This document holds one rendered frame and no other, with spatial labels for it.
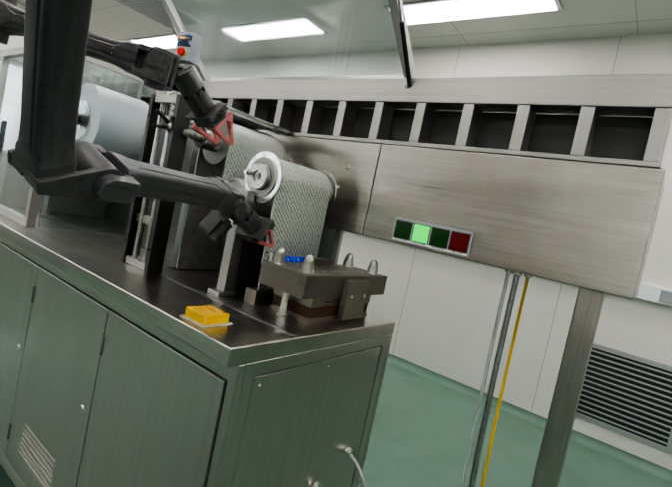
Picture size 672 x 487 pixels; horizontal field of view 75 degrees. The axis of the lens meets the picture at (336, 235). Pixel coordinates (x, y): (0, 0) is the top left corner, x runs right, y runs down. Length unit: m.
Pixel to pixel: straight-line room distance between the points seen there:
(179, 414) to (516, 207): 0.96
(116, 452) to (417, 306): 2.98
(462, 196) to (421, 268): 2.63
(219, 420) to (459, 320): 2.97
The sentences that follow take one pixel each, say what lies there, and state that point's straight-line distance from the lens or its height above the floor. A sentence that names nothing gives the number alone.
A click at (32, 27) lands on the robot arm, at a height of 1.33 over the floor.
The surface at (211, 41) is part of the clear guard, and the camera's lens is 2.07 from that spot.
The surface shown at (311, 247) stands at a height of 1.07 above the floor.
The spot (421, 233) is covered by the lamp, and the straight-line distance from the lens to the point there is 1.32.
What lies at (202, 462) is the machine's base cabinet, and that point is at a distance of 1.06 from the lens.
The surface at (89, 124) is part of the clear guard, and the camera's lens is 2.08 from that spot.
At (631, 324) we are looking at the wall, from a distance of 3.55.
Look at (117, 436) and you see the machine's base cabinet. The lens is 1.33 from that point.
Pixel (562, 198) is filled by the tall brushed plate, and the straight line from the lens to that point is 1.23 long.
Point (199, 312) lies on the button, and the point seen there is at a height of 0.92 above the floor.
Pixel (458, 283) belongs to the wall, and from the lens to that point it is 3.77.
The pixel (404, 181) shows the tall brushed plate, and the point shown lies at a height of 1.33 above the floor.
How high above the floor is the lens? 1.20
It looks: 3 degrees down
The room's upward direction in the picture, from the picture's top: 12 degrees clockwise
